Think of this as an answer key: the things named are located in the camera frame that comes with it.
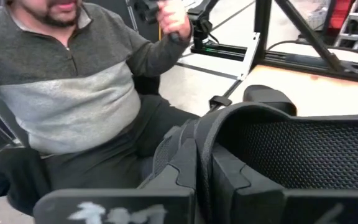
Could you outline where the black clamp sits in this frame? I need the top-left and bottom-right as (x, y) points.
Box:
(208, 95), (233, 110)

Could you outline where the silver metal ladder frame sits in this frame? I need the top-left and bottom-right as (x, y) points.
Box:
(333, 0), (358, 52)

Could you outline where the black aluminium table frame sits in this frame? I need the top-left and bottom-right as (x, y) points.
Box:
(252, 0), (358, 85)

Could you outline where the red plastic container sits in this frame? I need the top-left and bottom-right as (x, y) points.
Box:
(326, 0), (356, 35)

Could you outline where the person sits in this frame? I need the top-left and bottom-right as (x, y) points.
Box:
(0, 0), (202, 215)

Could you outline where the person's hand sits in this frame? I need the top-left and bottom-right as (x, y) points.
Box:
(156, 0), (194, 42)

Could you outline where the white metal bracket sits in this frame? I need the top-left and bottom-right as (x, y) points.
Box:
(236, 32), (262, 81)

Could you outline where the black office chair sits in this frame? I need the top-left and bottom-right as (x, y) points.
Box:
(0, 93), (53, 216)

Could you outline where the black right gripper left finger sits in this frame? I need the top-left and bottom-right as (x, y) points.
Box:
(32, 119), (198, 224)

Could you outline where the black floor cable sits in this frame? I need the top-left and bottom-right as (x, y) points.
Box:
(266, 38), (358, 60)

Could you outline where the black rubber slide sandal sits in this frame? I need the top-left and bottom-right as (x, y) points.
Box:
(194, 101), (358, 224)
(242, 84), (298, 117)

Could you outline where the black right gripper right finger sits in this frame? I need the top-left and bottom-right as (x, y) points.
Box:
(211, 142), (358, 224)

